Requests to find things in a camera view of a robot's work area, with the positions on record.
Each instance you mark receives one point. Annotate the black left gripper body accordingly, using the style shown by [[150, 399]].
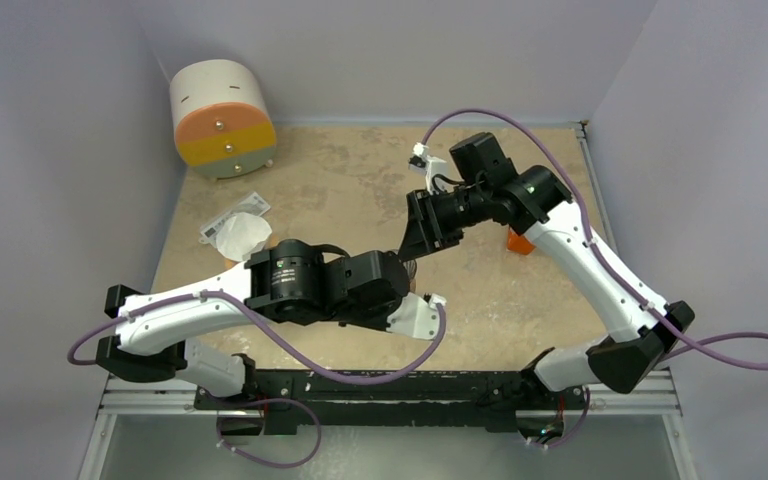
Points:
[[353, 315]]

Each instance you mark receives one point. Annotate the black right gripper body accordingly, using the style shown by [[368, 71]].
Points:
[[428, 223]]

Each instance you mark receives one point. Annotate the clear plastic filter packet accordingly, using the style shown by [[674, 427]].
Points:
[[251, 203]]

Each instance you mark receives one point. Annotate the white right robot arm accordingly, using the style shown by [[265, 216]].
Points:
[[537, 205]]

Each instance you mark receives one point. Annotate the orange coffee filter box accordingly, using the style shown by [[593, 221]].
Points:
[[518, 244]]

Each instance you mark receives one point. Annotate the white round drawer cabinet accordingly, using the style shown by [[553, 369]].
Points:
[[221, 125]]

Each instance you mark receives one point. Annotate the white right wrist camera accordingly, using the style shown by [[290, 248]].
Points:
[[434, 170]]

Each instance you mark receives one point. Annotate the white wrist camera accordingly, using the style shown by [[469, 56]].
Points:
[[417, 316], [434, 170]]

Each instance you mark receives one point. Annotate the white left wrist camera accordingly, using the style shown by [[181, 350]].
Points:
[[417, 316]]

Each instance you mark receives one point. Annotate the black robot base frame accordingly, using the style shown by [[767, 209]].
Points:
[[496, 401]]

